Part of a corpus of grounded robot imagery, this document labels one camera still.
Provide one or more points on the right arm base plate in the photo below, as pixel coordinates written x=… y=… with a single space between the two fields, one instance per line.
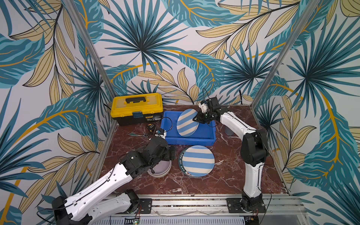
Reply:
x=244 y=205

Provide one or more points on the stack of lilac bowls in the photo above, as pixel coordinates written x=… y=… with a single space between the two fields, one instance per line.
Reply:
x=161 y=169

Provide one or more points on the yellow black toolbox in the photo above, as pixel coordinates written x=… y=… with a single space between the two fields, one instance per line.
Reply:
x=136 y=109

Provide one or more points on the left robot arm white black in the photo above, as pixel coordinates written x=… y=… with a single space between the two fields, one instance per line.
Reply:
x=89 y=205

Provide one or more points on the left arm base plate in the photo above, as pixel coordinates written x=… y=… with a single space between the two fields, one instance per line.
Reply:
x=143 y=206

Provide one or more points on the blue plastic bin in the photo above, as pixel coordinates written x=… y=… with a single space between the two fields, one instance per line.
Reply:
x=204 y=135

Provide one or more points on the blue white striped plate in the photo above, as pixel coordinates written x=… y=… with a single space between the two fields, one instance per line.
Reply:
x=185 y=124

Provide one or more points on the grey translucent plastic cup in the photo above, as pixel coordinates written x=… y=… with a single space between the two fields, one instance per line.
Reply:
x=228 y=131

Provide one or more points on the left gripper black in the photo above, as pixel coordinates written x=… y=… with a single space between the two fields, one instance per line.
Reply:
x=171 y=152

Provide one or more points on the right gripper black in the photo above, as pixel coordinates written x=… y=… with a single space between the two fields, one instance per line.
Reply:
x=205 y=113

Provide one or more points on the yellow black tape measure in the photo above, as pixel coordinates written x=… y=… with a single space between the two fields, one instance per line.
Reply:
x=151 y=127

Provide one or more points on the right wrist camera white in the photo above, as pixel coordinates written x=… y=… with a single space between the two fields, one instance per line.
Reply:
x=203 y=107

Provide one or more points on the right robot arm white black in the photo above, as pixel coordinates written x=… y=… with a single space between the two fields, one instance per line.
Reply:
x=254 y=151

